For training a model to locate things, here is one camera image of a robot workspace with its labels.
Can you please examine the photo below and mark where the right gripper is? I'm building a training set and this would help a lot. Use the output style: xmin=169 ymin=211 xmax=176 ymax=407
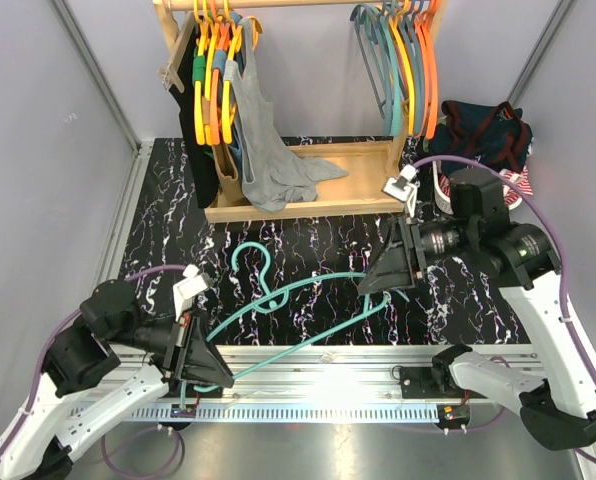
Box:
xmin=359 ymin=213 xmax=478 ymax=295

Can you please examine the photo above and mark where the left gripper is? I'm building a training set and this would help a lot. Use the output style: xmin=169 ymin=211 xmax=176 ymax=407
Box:
xmin=107 ymin=306 xmax=236 ymax=387

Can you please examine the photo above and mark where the red striped tank top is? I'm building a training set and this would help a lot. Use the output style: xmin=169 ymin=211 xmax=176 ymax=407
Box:
xmin=437 ymin=167 xmax=535 ymax=209

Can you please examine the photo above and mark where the navy garment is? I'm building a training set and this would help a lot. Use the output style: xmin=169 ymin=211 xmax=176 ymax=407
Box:
xmin=428 ymin=100 xmax=533 ymax=174

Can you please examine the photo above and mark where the blue grey hanger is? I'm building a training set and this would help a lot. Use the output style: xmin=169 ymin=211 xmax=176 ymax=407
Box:
xmin=350 ymin=3 xmax=390 ymax=136

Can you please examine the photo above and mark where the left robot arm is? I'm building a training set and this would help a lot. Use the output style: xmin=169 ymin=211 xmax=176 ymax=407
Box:
xmin=0 ymin=274 xmax=234 ymax=479

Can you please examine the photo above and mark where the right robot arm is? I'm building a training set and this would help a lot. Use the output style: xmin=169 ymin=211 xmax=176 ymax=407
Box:
xmin=358 ymin=168 xmax=596 ymax=451

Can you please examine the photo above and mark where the grey tank top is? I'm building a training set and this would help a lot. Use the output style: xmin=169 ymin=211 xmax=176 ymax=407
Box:
xmin=225 ymin=18 xmax=348 ymax=212

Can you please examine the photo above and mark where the yellow hanger left group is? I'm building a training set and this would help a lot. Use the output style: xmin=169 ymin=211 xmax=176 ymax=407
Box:
xmin=192 ymin=1 xmax=217 ymax=146

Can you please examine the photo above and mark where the orange empty hanger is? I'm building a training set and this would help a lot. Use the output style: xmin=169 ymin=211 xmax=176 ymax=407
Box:
xmin=414 ymin=1 xmax=441 ymax=140

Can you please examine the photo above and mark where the white laundry basket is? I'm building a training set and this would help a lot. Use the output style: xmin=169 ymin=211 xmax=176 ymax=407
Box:
xmin=432 ymin=161 xmax=452 ymax=214

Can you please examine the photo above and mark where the black marble mat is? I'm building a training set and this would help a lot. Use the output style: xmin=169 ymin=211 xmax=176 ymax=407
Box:
xmin=120 ymin=138 xmax=528 ymax=345

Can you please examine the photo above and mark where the wooden clothes rack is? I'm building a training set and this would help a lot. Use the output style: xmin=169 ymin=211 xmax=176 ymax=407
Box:
xmin=154 ymin=1 xmax=446 ymax=223

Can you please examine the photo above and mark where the tan garment on rack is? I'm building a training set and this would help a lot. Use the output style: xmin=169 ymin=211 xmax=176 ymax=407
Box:
xmin=212 ymin=144 xmax=246 ymax=206

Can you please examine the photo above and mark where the black garment on rack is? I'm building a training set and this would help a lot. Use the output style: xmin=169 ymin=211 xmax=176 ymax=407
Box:
xmin=169 ymin=33 xmax=219 ymax=209

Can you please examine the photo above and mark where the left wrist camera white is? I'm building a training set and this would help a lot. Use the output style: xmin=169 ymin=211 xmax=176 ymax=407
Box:
xmin=172 ymin=265 xmax=212 ymax=318

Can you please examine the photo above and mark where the aluminium rail base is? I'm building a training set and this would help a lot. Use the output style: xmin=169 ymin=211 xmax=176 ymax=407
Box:
xmin=62 ymin=343 xmax=589 ymax=424

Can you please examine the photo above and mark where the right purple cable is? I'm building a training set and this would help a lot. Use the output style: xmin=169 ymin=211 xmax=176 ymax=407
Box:
xmin=411 ymin=154 xmax=596 ymax=469

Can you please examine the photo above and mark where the purple cable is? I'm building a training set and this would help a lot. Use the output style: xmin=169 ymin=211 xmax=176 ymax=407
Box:
xmin=411 ymin=154 xmax=596 ymax=469
xmin=0 ymin=264 xmax=189 ymax=471

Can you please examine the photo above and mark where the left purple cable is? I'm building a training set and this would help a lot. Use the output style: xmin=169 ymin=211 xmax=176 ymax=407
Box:
xmin=0 ymin=264 xmax=189 ymax=471

